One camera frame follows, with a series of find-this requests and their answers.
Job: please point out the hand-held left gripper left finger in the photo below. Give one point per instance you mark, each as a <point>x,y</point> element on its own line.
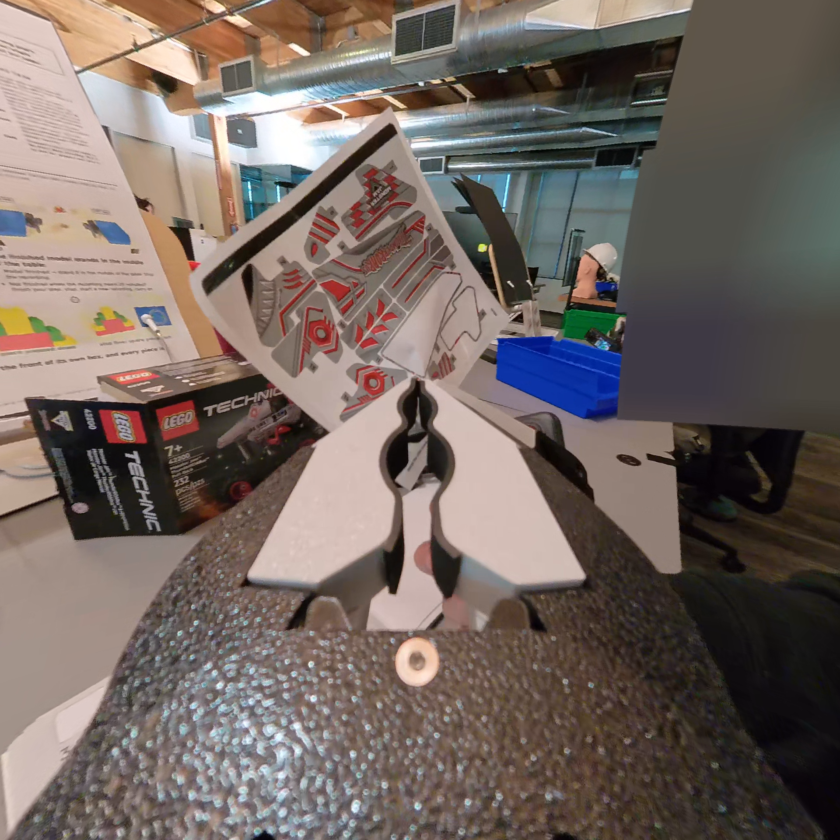
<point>328,512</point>

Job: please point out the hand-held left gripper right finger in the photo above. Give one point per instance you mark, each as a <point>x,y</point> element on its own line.
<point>512,525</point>

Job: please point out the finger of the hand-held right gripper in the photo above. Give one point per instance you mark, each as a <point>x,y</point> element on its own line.
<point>499,418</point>

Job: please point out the toy sticker sheet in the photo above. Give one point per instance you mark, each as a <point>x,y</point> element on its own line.
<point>341,275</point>

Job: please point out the black desk grommet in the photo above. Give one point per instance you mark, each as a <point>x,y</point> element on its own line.
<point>628,459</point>

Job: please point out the person's right hand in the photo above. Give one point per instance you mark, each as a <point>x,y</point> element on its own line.
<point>423,558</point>

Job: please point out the blue plastic bin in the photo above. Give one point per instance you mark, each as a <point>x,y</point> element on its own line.
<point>551,374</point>

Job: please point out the green plastic bin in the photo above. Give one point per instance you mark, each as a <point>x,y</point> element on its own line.
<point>584,325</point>

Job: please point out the black office chair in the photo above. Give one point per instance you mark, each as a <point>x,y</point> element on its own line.
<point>741,472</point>

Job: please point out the black flag board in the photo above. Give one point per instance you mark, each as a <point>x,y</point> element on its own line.
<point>499,236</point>

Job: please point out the black toy set box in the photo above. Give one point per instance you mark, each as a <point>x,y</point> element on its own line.
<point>131,459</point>

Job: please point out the person's legs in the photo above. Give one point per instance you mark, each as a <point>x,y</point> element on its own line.
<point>774,689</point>

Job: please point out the toy instruction booklet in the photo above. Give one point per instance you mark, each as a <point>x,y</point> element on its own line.
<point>46,741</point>

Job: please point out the white vent grille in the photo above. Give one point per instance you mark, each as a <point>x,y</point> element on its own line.
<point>237,75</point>
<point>426,29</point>

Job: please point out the cardboard instruction poster board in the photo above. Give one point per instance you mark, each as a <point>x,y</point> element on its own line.
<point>52,197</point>

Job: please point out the silver ventilation duct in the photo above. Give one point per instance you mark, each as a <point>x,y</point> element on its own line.
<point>341,65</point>

